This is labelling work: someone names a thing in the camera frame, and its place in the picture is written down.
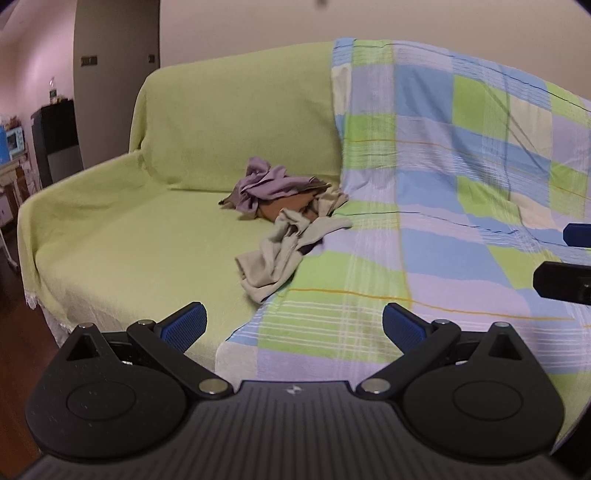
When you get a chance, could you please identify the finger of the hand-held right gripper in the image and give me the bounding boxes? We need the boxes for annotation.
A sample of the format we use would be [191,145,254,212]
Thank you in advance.
[532,261,591,306]
[563,223,591,248]

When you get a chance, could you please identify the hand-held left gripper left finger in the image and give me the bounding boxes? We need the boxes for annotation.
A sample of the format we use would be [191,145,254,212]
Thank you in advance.
[66,302,234,400]

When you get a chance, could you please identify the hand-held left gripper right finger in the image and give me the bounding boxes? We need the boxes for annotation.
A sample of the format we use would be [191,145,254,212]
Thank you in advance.
[356,302,525,400]

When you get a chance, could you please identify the purple garment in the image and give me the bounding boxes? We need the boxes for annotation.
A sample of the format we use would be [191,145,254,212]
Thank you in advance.
[219,157,334,220]

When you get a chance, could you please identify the beige garment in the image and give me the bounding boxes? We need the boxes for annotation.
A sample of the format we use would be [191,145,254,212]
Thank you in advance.
[235,187,354,304]

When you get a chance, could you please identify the green covered sofa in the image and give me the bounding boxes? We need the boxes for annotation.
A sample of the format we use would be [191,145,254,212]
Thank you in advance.
[17,40,346,371]

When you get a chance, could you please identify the plaid blanket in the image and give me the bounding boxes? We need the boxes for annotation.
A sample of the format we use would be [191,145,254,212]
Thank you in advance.
[215,37,591,448]

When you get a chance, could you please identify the brown garment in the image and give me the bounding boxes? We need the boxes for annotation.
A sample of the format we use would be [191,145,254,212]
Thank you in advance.
[256,188,325,223]

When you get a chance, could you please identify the white shelf table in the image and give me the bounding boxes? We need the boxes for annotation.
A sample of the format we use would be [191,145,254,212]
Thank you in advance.
[0,156,34,271]

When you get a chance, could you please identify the black refrigerator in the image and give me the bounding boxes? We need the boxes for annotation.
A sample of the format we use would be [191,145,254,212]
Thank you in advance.
[30,98,84,190]

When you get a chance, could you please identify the blue microwave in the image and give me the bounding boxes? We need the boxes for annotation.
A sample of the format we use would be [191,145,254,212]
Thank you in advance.
[0,126,27,165]

